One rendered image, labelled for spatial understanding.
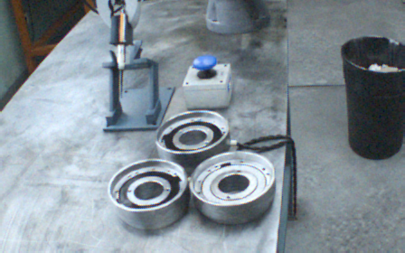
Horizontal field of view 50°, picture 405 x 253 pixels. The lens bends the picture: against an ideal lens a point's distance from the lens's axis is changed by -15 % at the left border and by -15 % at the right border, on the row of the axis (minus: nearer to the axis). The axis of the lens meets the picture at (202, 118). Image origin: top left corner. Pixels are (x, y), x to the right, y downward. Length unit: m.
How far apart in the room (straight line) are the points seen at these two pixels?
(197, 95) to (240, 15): 0.32
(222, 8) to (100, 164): 0.50
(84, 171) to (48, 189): 0.07
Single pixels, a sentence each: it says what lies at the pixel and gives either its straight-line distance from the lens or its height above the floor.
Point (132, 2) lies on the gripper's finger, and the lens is 0.77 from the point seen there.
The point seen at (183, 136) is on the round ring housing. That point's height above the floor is 0.82.
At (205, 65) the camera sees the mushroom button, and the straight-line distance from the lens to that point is 0.81.
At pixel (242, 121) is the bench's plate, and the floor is 0.80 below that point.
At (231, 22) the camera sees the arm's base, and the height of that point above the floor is 0.83.
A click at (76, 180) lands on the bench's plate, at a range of 0.74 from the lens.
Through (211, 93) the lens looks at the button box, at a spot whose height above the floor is 0.83.
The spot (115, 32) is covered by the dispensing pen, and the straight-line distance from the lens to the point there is 0.78.
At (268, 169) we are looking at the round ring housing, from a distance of 0.63.
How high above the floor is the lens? 1.22
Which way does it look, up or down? 32 degrees down
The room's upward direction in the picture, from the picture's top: 10 degrees counter-clockwise
